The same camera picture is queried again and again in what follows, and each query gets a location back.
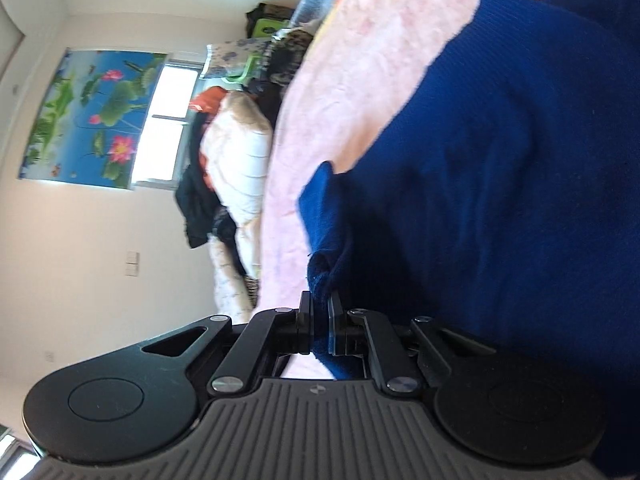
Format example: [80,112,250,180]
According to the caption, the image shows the black garment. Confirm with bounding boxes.
[174,164,237,249]

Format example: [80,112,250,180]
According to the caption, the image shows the lotus flower wall poster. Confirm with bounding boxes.
[17,47,169,191]

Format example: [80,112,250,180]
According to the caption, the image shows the window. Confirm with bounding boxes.
[132,59,207,189]

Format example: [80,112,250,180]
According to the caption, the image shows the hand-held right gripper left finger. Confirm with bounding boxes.
[141,290,315,403]

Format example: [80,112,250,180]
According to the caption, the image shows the green plastic stool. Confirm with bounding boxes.
[226,17,292,84]

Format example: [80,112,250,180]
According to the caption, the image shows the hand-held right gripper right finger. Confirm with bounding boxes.
[327,292,496,401]

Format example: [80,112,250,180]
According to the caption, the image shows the floral quilt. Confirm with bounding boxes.
[207,234,262,322]

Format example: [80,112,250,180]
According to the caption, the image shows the orange garment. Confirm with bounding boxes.
[189,86,228,117]

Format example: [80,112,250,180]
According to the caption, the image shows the dark blue knit sweater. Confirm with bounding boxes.
[298,0,640,480]

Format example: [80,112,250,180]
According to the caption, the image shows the white puffer jacket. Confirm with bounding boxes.
[199,92,274,281]

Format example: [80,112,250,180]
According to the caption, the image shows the pink fleece blanket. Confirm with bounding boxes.
[257,0,626,380]

